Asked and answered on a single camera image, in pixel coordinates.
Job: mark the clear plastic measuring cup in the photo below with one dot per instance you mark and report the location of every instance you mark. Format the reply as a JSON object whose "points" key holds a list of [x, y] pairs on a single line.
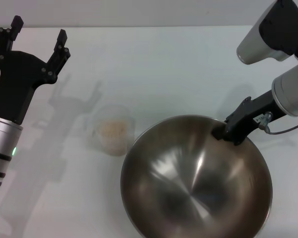
{"points": [[111, 146]]}

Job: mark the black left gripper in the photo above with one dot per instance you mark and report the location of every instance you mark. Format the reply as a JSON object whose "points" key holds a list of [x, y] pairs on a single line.
{"points": [[15, 77]]}

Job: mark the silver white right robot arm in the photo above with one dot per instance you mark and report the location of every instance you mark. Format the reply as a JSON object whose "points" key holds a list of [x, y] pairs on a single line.
{"points": [[288, 89]]}

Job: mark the white rice grains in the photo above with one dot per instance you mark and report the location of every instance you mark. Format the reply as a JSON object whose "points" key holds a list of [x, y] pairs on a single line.
{"points": [[111, 129]]}

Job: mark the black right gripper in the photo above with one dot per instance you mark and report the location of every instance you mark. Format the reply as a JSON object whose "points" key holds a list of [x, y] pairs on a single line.
{"points": [[248, 116]]}

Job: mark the stainless steel bowl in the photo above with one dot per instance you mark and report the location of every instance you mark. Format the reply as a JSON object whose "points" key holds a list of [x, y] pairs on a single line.
{"points": [[188, 188]]}

